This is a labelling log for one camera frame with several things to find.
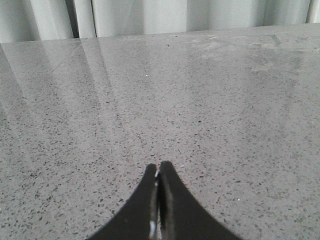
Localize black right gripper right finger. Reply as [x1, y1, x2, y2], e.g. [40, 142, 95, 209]
[159, 161, 240, 240]

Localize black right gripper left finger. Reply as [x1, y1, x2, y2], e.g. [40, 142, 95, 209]
[89, 164, 158, 240]

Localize grey-green curtain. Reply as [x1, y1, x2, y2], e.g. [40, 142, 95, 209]
[0, 0, 320, 43]

